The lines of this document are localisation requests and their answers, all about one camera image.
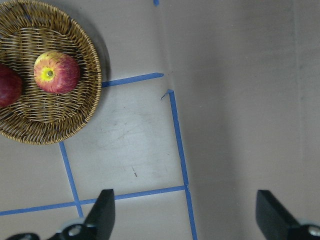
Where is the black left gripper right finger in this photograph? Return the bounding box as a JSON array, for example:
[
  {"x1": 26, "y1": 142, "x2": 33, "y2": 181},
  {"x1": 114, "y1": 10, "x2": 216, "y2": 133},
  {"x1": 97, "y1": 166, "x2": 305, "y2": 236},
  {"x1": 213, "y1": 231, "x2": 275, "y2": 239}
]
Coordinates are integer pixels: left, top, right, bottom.
[{"x1": 255, "y1": 189, "x2": 320, "y2": 240}]

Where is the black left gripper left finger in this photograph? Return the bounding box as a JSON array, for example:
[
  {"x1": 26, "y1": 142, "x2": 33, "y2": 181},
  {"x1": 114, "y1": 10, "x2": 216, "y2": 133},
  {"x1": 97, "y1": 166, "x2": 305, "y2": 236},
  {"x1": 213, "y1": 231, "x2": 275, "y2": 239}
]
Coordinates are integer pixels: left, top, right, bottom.
[{"x1": 7, "y1": 188, "x2": 116, "y2": 240}]

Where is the red yellow apple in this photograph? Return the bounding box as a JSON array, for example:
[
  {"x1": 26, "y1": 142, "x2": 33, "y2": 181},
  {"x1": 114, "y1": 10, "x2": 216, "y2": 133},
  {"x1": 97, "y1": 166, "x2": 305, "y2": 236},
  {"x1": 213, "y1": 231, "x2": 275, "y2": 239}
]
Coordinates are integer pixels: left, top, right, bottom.
[{"x1": 33, "y1": 51, "x2": 80, "y2": 94}]

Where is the dark red apple in basket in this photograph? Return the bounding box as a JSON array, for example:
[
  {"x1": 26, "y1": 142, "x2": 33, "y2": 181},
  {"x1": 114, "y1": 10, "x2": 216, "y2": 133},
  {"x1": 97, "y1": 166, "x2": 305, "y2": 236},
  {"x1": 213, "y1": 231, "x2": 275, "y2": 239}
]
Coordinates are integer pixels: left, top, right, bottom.
[{"x1": 0, "y1": 63, "x2": 23, "y2": 108}]

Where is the woven wicker basket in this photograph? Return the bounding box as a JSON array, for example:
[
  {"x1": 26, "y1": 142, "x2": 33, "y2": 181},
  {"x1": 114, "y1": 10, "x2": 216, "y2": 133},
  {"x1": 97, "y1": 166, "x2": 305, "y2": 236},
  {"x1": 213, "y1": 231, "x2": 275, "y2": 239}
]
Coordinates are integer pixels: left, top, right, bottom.
[{"x1": 0, "y1": 0, "x2": 102, "y2": 145}]

